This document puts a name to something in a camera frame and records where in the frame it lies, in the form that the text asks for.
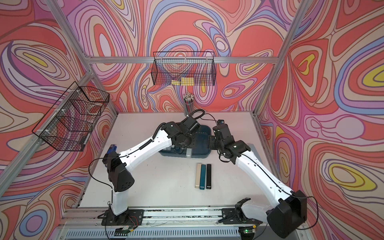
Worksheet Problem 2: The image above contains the light grey clip bar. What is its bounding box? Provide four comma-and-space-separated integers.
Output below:
186, 148, 193, 159

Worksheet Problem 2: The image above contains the teal plastic storage box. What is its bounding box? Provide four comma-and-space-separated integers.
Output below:
159, 125, 212, 159

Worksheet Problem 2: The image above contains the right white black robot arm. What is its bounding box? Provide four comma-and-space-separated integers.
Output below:
210, 120, 308, 239

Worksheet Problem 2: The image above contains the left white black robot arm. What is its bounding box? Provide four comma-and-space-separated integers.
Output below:
102, 116, 200, 227

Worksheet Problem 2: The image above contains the mesh pencil cup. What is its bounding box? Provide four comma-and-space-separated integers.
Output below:
183, 92, 195, 116

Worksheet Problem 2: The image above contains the cream clip bar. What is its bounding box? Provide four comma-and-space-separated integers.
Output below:
195, 163, 202, 189

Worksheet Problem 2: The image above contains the teal clip bar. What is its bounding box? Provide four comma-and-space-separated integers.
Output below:
199, 165, 207, 190

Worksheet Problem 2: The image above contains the black clip bar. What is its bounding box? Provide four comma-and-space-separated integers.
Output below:
206, 164, 212, 190

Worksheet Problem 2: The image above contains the blue black stapler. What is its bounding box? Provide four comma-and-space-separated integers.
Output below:
106, 145, 117, 155

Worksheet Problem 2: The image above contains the black wire basket back wall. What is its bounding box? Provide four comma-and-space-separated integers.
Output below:
151, 51, 217, 86

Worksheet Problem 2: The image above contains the black wire basket wall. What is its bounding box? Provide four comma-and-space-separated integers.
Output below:
151, 51, 217, 86
32, 82, 110, 152

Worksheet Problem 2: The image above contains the black wire basket left wall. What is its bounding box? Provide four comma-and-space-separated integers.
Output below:
32, 82, 110, 152

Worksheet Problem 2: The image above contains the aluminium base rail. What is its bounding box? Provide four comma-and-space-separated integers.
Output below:
51, 206, 280, 240

